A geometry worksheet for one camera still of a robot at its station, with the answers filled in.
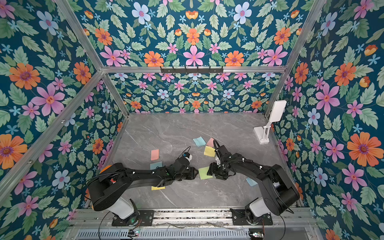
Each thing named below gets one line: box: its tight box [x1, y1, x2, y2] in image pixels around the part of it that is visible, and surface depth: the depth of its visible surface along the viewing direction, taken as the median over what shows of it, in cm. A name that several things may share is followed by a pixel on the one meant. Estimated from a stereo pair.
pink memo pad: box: [150, 149, 159, 161], surface depth 100 cm
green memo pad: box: [198, 166, 213, 180], surface depth 90 cm
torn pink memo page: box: [206, 137, 214, 148], surface depth 106 cm
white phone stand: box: [253, 100, 287, 145], surface depth 87 cm
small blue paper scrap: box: [246, 177, 258, 187], surface depth 86 cm
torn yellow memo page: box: [204, 146, 216, 157], surface depth 100 cm
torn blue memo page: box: [192, 136, 207, 147], surface depth 104 cm
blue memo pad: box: [150, 161, 163, 170], surface depth 95 cm
